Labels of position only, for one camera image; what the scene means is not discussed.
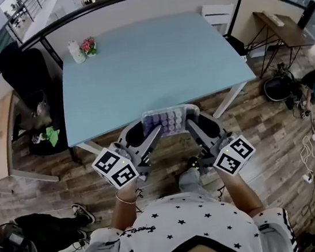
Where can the green cloth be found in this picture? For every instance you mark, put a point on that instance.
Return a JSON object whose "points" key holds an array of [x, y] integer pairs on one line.
{"points": [[52, 135]]}

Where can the white box under partition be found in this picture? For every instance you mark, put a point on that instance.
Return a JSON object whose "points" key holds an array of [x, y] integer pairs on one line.
{"points": [[217, 12]]}

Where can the black and white sneaker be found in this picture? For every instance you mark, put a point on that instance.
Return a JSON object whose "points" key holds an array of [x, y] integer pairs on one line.
{"points": [[84, 213]]}

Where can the flat cardboard box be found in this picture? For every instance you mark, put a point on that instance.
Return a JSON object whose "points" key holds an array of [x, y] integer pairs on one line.
{"points": [[274, 18]]}

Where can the person's black shoe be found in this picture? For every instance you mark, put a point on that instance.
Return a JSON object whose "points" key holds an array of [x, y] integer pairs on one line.
{"points": [[193, 162]]}

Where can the person's leg in jeans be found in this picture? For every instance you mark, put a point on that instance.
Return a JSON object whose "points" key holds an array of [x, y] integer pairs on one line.
{"points": [[188, 182]]}

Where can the black bag with purple print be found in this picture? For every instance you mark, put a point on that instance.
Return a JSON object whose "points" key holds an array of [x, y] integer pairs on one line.
{"points": [[236, 45]]}

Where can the white patterned bottle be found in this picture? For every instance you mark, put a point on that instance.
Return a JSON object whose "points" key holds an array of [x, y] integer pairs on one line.
{"points": [[77, 53]]}

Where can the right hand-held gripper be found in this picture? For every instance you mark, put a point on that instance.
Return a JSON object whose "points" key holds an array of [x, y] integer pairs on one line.
{"points": [[234, 155]]}

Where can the black office chair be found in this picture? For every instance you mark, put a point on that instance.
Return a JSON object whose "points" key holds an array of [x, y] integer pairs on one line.
{"points": [[21, 66]]}

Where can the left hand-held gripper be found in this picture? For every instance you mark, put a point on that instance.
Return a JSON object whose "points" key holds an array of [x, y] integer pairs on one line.
{"points": [[115, 169]]}

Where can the black cylinder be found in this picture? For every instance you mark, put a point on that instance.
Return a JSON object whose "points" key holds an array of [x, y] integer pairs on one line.
{"points": [[307, 12]]}

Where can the person's right forearm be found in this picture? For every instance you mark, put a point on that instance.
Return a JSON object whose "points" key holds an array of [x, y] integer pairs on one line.
{"points": [[240, 195]]}

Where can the round black bag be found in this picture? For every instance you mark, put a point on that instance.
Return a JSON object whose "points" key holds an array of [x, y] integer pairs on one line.
{"points": [[275, 88]]}

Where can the person's left forearm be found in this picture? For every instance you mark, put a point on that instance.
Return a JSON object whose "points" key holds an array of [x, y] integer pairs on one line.
{"points": [[126, 214]]}

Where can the white table leg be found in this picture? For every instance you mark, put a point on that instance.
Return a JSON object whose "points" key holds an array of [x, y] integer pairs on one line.
{"points": [[89, 148], [229, 99]]}

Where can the white star-print shirt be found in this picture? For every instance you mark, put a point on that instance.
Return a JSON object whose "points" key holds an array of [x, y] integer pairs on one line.
{"points": [[175, 230]]}

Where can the black patterned bag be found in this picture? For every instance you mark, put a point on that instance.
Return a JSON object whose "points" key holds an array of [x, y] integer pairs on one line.
{"points": [[44, 148]]}

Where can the wooden side table black legs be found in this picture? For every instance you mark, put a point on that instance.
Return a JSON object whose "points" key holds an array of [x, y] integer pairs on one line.
{"points": [[284, 32]]}

